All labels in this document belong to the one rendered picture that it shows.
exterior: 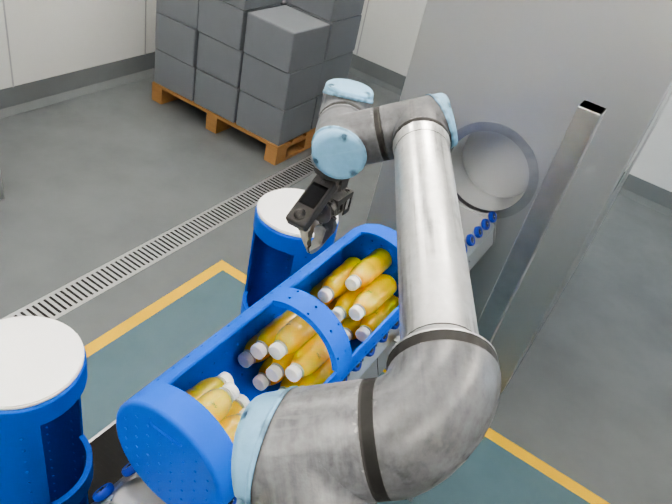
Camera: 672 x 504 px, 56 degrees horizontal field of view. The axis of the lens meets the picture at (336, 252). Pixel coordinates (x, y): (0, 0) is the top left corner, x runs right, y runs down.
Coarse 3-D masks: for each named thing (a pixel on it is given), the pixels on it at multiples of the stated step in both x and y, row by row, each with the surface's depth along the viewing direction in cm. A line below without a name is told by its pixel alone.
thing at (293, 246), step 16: (256, 208) 210; (256, 224) 208; (256, 240) 225; (272, 240) 203; (288, 240) 201; (256, 256) 232; (272, 256) 239; (288, 256) 240; (304, 256) 206; (256, 272) 238; (272, 272) 244; (288, 272) 245; (256, 288) 245; (272, 288) 249
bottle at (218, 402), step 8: (208, 392) 129; (216, 392) 129; (224, 392) 130; (200, 400) 127; (208, 400) 127; (216, 400) 127; (224, 400) 128; (232, 400) 132; (208, 408) 126; (216, 408) 127; (224, 408) 128; (216, 416) 126; (224, 416) 129
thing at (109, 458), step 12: (108, 432) 231; (96, 444) 227; (108, 444) 228; (120, 444) 228; (96, 456) 223; (108, 456) 224; (120, 456) 225; (96, 468) 219; (108, 468) 220; (120, 468) 221; (96, 480) 216; (108, 480) 217
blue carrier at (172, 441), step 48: (384, 240) 173; (288, 288) 151; (240, 336) 157; (336, 336) 145; (192, 384) 145; (240, 384) 156; (144, 432) 122; (192, 432) 114; (144, 480) 131; (192, 480) 119
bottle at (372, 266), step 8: (368, 256) 177; (376, 256) 177; (384, 256) 179; (360, 264) 173; (368, 264) 173; (376, 264) 175; (384, 264) 177; (352, 272) 172; (360, 272) 171; (368, 272) 171; (376, 272) 174; (360, 280) 170; (368, 280) 171
